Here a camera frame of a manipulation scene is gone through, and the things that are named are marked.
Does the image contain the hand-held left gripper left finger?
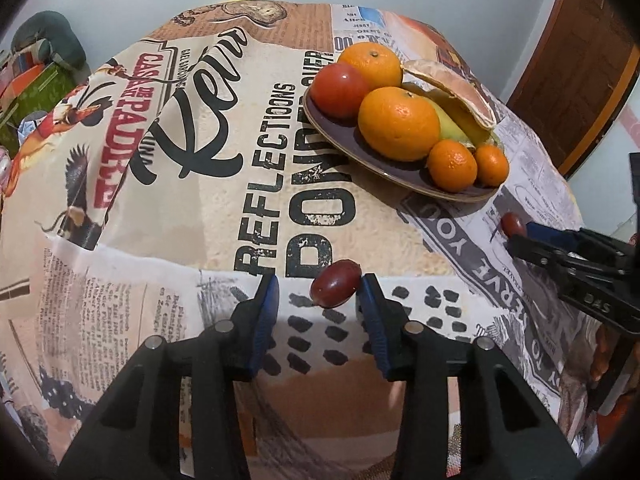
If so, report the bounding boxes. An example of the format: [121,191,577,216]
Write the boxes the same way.
[57,274,281,480]

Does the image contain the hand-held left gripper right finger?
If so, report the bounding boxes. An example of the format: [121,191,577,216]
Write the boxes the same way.
[357,272,583,480]

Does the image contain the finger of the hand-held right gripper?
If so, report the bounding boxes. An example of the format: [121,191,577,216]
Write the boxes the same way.
[524,221,627,262]
[507,236,602,282]

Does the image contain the red grape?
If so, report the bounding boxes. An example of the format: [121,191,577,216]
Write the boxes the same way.
[500,212,528,239]
[310,259,363,309]

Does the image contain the small mandarin orange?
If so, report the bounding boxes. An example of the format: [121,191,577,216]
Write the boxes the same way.
[426,139,478,193]
[474,144,510,188]

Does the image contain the short yellow banana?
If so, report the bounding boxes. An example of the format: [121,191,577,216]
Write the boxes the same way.
[405,82,501,150]

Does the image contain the long yellow-green banana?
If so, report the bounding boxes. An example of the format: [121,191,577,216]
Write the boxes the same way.
[422,96,476,147]

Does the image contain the dark purple plate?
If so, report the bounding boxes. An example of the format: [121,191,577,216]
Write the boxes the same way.
[302,80,503,204]

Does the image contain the large orange with white sticker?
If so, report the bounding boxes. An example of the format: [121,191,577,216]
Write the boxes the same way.
[357,86,442,162]

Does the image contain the red tomato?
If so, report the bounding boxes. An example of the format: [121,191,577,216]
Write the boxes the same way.
[312,62,372,120]

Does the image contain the printed newspaper-pattern blanket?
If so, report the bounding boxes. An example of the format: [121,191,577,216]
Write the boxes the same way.
[0,0,608,480]

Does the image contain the brown wooden door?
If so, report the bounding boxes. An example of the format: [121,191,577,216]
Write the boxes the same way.
[505,0,640,178]

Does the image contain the green patterned bag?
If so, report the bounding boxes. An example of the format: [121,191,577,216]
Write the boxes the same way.
[0,57,77,148]

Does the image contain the grey plush pillow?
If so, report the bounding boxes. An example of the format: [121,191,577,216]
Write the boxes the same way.
[10,10,92,70]

